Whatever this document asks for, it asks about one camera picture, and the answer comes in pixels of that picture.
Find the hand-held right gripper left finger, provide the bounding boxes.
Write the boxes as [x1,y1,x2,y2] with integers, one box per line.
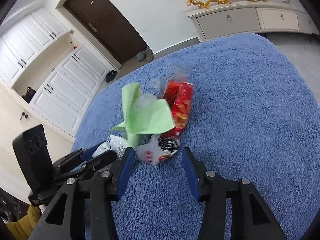
[29,147,137,240]

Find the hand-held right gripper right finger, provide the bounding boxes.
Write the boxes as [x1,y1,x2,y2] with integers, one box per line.
[181,147,287,240]

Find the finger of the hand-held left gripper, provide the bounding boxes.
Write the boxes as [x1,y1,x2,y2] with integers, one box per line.
[53,148,94,171]
[70,151,117,180]

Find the white printed packet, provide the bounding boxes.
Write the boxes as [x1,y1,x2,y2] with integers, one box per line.
[92,134,131,160]

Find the white wrapper with black print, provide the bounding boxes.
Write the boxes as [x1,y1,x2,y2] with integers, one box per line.
[136,134,181,166]

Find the green paper sheet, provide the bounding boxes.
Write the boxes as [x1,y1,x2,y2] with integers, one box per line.
[110,82,175,147]

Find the black bag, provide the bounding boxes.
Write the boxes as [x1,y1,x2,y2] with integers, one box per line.
[22,86,37,104]

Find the yellow cloth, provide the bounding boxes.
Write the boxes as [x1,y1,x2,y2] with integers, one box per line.
[5,205,42,240]

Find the white lower cabinets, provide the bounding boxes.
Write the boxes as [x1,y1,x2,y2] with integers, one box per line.
[30,45,117,137]

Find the white cabinets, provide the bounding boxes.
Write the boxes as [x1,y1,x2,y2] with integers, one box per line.
[0,7,69,83]
[30,45,117,137]

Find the clear red snack packet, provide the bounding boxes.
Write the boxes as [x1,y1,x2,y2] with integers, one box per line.
[150,64,194,140]

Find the black shoes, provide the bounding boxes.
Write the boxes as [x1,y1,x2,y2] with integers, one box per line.
[106,69,118,83]

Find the blue fluffy blanket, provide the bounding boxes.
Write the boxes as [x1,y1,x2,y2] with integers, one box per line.
[71,33,320,240]

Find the brown doormat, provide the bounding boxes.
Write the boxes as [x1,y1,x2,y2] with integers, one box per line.
[117,53,154,79]

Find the white upper cabinets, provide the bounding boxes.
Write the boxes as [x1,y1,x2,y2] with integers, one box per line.
[0,7,69,83]

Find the brown entrance door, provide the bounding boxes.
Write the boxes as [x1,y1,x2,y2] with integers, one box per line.
[64,0,148,64]

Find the white grey television console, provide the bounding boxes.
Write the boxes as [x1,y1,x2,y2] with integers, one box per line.
[187,0,320,42]

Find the long gold dragon figurine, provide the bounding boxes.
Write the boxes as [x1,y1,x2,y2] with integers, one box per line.
[186,0,232,10]

